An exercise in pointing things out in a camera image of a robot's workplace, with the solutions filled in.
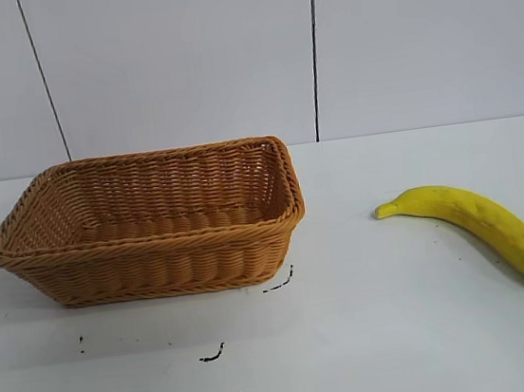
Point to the yellow banana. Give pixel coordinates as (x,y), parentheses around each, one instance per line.
(485,221)

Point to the tan woven wicker basket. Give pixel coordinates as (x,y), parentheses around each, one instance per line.
(156,266)

